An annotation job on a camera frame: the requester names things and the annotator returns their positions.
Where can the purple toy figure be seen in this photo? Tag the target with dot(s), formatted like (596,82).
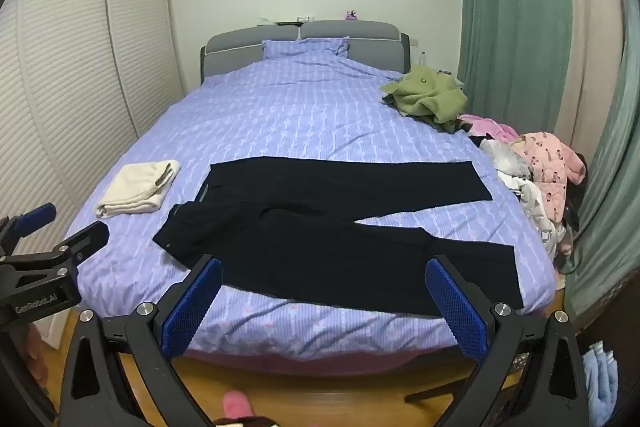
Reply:
(351,15)

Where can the white louvered wardrobe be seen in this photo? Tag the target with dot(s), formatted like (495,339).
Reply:
(75,57)

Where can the clear small box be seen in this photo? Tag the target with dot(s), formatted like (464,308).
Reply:
(306,18)

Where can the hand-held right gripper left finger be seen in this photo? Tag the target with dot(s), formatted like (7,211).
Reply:
(192,302)

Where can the beige curtain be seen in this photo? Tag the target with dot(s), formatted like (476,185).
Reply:
(592,32)

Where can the pink cloth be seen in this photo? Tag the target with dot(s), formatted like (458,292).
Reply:
(487,127)

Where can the clear bottle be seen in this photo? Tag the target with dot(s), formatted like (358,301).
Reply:
(422,61)

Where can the black pants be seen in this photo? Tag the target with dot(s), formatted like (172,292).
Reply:
(300,187)

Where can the folded cream towel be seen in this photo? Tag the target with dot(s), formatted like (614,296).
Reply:
(135,187)

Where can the olive green jacket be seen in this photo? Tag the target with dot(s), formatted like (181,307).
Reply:
(425,97)

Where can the pink slipper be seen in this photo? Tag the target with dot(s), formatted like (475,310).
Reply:
(237,404)

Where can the purple striped pillow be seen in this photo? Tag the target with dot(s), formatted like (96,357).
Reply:
(305,47)

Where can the teal curtain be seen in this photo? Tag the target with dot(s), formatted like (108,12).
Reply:
(615,157)
(510,17)

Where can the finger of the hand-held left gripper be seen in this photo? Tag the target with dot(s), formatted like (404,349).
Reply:
(80,238)
(37,213)

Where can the pink printed jacket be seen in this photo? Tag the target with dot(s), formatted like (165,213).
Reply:
(547,167)

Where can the white crumpled clothes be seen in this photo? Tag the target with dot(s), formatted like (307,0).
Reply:
(532,202)

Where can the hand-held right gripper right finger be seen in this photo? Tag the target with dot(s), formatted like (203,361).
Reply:
(457,307)

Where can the grey upholstered headboard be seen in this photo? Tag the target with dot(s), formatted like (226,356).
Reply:
(350,34)

